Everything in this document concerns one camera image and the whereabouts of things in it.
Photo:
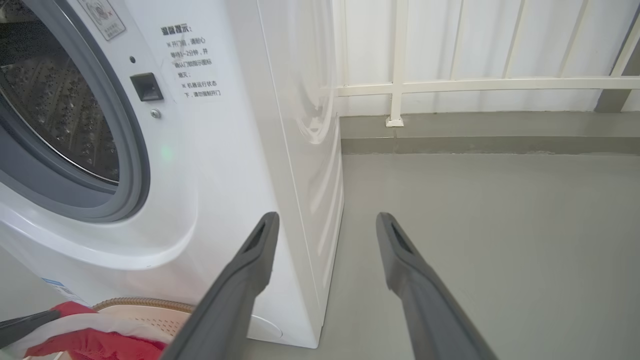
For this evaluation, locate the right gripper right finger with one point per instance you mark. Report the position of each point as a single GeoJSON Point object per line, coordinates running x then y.
{"type": "Point", "coordinates": [430, 310]}

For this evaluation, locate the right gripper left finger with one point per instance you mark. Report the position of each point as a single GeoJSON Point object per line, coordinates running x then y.
{"type": "Point", "coordinates": [230, 300]}

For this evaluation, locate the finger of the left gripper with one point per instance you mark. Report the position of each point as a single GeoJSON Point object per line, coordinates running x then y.
{"type": "Point", "coordinates": [25, 325]}

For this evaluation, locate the red clothing item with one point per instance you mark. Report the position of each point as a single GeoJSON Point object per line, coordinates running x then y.
{"type": "Point", "coordinates": [100, 346]}

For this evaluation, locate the cream perforated laundry basket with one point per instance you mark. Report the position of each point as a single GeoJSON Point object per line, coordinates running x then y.
{"type": "Point", "coordinates": [165, 320]}

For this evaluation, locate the white front-load washing machine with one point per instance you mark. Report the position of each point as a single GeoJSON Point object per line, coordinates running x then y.
{"type": "Point", "coordinates": [225, 150]}

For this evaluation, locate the grey rubber door seal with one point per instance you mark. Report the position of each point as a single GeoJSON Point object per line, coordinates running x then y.
{"type": "Point", "coordinates": [131, 165]}

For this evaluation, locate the steel washing machine drum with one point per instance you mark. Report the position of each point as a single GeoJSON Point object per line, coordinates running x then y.
{"type": "Point", "coordinates": [60, 110]}

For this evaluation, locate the black door latch socket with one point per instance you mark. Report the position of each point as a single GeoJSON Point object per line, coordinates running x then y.
{"type": "Point", "coordinates": [146, 87]}

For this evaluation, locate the blue and white energy label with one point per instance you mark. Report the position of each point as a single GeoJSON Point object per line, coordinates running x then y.
{"type": "Point", "coordinates": [59, 290]}

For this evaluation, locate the white metal drying rack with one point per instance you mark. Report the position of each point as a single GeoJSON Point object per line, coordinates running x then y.
{"type": "Point", "coordinates": [399, 60]}

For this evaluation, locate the warning sticker on washer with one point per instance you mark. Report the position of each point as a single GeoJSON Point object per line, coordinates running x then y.
{"type": "Point", "coordinates": [102, 17]}

